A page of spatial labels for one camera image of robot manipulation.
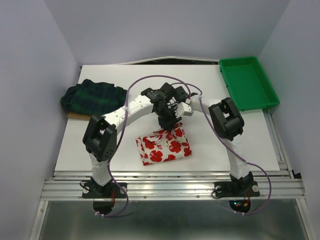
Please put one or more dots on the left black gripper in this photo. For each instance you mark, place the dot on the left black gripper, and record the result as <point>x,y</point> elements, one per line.
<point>168,125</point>

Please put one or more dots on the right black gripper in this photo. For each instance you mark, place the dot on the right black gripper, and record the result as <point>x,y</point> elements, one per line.
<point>181,95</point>

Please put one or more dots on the red poppy floral skirt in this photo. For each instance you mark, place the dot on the red poppy floral skirt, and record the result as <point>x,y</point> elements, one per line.
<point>163,146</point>

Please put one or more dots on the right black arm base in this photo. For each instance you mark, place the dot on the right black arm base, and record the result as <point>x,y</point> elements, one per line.
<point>241,190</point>

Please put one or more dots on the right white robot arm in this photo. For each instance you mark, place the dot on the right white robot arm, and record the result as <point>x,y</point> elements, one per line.
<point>227,124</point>

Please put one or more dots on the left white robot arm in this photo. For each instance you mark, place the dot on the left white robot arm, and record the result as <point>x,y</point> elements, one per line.
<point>104,133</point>

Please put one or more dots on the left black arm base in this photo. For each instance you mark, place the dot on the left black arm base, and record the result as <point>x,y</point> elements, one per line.
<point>104,197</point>

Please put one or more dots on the green plastic bin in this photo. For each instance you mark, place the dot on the green plastic bin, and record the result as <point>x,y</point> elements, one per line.
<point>247,83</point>

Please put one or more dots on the dark green plaid skirt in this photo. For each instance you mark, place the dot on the dark green plaid skirt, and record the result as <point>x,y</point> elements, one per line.
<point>93,98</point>

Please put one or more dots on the brown cardboard sheet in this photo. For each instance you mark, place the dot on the brown cardboard sheet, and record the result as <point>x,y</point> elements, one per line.
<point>77,116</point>

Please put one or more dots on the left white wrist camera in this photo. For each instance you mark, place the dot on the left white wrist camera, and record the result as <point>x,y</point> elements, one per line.
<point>183,109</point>

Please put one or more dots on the aluminium mounting rail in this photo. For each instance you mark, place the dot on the aluminium mounting rail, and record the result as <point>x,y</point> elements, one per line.
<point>169,185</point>

